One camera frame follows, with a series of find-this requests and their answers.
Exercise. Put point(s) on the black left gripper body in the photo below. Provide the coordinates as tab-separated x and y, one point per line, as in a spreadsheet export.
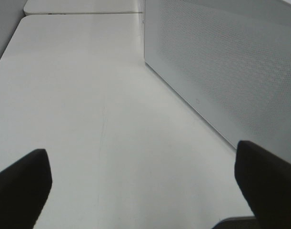
237	223

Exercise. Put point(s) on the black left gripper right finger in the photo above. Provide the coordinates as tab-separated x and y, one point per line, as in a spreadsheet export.
265	182

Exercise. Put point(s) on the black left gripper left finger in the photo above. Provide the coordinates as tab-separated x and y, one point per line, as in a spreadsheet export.
24	189

